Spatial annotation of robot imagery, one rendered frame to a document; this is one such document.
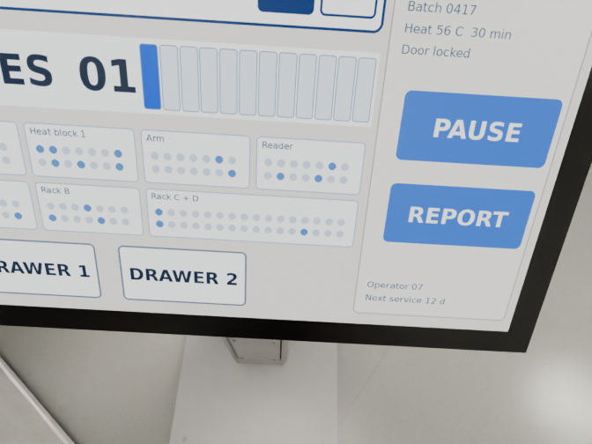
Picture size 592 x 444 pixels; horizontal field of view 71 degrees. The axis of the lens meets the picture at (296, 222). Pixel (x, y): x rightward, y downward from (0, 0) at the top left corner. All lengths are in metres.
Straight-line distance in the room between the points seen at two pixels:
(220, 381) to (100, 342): 0.39
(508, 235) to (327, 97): 0.16
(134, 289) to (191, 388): 0.97
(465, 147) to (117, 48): 0.22
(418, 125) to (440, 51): 0.04
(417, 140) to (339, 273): 0.11
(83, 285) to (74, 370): 1.09
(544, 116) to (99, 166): 0.29
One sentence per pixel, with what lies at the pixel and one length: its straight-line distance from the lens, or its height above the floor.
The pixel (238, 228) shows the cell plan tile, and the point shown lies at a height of 1.04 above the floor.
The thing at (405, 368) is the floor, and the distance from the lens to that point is 1.37.
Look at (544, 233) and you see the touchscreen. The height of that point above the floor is 1.04.
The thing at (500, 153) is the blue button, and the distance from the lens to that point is 0.31.
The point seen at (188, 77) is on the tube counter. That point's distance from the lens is 0.28.
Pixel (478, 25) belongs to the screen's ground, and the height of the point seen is 1.14.
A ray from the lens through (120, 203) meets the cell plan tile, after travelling 0.31.
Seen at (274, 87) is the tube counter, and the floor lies 1.11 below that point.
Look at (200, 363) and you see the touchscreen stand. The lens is 1.30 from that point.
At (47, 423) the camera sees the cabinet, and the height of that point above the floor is 0.09.
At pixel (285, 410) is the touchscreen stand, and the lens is 1.27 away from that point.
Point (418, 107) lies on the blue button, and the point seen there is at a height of 1.11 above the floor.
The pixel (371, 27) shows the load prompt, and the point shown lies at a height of 1.14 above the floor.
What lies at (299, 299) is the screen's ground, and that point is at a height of 0.99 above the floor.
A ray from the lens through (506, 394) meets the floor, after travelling 1.47.
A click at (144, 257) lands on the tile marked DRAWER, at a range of 0.33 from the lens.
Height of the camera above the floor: 1.30
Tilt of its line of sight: 63 degrees down
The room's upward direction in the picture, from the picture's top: 5 degrees clockwise
